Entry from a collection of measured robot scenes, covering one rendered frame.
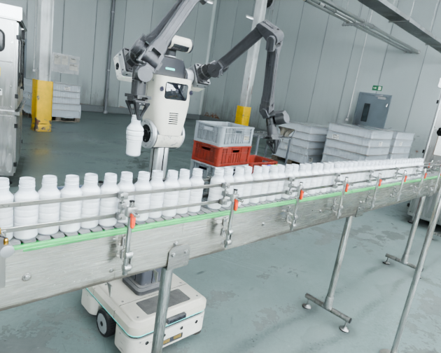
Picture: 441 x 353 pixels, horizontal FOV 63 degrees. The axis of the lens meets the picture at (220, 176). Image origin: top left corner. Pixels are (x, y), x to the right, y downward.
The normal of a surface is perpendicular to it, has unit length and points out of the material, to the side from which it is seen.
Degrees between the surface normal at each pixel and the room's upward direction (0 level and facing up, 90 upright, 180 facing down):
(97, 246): 90
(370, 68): 90
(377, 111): 90
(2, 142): 92
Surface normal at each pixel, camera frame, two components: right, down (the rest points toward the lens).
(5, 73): 0.43, 0.27
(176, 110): 0.68, 0.27
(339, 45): -0.72, 0.05
